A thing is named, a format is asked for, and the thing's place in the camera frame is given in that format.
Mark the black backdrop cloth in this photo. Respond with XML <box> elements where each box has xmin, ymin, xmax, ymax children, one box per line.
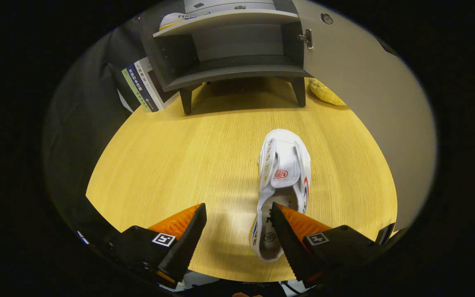
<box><xmin>43</xmin><ymin>16</ymin><xmax>164</xmax><ymax>252</ymax></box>

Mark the white canvas shoe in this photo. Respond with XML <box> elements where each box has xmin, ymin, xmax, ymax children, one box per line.
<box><xmin>249</xmin><ymin>129</ymin><xmax>312</xmax><ymax>262</ymax></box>
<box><xmin>158</xmin><ymin>12</ymin><xmax>211</xmax><ymax>31</ymax></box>

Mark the beige shoe cabinet door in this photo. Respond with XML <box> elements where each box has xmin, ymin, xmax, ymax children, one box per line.
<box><xmin>293</xmin><ymin>0</ymin><xmax>437</xmax><ymax>231</ymax></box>

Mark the yellow textured object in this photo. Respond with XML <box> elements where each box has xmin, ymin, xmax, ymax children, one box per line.
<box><xmin>308</xmin><ymin>78</ymin><xmax>347</xmax><ymax>107</ymax></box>

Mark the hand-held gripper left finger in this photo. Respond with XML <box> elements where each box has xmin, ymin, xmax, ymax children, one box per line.
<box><xmin>93</xmin><ymin>202</ymin><xmax>207</xmax><ymax>289</ymax></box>

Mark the dark blue spine book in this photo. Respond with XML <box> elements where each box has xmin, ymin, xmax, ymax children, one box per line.
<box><xmin>127</xmin><ymin>62</ymin><xmax>160</xmax><ymax>113</ymax></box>

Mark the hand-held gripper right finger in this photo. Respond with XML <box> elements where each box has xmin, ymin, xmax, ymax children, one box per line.
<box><xmin>270</xmin><ymin>201</ymin><xmax>381</xmax><ymax>289</ymax></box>

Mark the white spine book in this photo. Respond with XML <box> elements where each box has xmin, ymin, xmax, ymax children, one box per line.
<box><xmin>134</xmin><ymin>57</ymin><xmax>180</xmax><ymax>111</ymax></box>

